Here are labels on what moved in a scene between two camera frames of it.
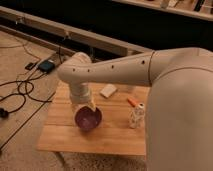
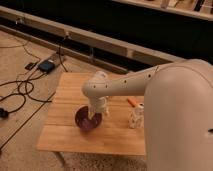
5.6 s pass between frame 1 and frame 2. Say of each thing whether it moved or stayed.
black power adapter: stayed
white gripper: moved
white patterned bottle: stayed
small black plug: stayed
